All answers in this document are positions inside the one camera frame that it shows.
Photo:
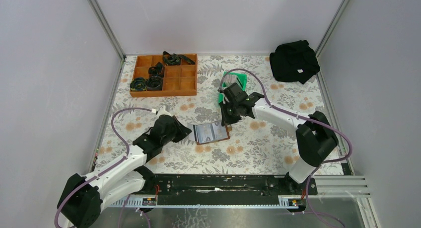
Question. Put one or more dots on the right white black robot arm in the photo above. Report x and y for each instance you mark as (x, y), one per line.
(315, 140)

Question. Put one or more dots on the floral patterned table mat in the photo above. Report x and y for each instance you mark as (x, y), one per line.
(254, 147)

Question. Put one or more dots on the brown leather card holder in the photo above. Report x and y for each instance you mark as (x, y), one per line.
(208, 133)

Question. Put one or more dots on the rolled belt top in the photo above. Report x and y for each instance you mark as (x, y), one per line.
(176, 59)

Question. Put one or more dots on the rolled belt middle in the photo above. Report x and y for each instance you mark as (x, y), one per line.
(157, 70)

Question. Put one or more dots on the black cloth bundle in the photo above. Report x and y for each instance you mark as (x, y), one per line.
(294, 62)

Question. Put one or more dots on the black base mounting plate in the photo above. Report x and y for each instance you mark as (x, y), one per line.
(165, 184)

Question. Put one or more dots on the green plastic bin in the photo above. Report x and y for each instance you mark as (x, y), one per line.
(243, 78)

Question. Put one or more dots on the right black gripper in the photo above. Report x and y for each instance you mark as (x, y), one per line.
(226, 120)

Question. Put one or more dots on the wooden compartment tray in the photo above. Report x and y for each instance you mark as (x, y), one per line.
(177, 81)

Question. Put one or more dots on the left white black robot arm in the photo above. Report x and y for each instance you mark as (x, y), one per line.
(84, 197)

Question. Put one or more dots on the rolled belt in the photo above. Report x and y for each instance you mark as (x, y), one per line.
(176, 59)
(154, 83)
(138, 84)
(157, 70)

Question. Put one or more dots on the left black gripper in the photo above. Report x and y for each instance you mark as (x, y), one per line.
(182, 130)

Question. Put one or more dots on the stack of credit cards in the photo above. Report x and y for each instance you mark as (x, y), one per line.
(230, 79)

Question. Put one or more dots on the rolled belt lower right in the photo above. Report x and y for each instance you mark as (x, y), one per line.
(154, 83)

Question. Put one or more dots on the rolled belt lower left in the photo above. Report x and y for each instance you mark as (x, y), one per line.
(138, 84)

